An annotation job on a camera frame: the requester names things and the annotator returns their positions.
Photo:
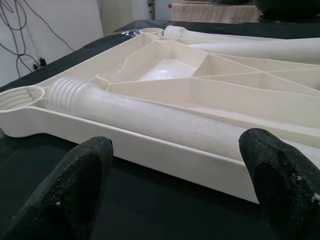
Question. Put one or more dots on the black plug adapter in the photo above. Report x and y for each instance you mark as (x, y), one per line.
(41, 61)

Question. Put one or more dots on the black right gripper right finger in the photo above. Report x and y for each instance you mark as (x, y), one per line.
(287, 190)

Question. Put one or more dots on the white plastic table top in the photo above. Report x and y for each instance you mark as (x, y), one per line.
(175, 162)

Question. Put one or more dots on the beige table cover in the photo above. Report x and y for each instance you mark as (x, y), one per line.
(212, 13)

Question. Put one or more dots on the black table cloth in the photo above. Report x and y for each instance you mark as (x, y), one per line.
(150, 212)

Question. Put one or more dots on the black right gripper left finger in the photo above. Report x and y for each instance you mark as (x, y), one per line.
(70, 195)

